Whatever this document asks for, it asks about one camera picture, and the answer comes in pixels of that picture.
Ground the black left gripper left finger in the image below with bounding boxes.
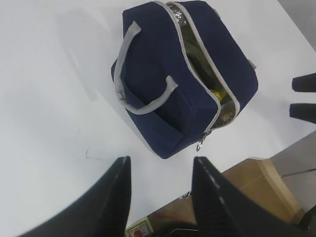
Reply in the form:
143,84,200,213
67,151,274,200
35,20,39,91
23,156,131,237

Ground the wooden box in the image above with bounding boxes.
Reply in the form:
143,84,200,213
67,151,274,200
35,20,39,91
223,158,305,224

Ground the yellow banana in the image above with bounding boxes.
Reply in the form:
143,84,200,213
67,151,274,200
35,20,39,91
211,89,227,102

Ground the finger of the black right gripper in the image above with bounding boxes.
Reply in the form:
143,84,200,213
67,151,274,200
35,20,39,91
292,75,316,92
289,103,316,121

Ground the floor power outlet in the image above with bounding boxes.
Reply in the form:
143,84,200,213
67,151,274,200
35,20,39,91
125,217,154,237

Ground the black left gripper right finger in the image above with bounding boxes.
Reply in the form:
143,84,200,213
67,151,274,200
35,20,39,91
192,157,315,237

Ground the navy blue lunch bag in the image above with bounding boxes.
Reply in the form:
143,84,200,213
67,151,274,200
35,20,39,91
111,0,258,159

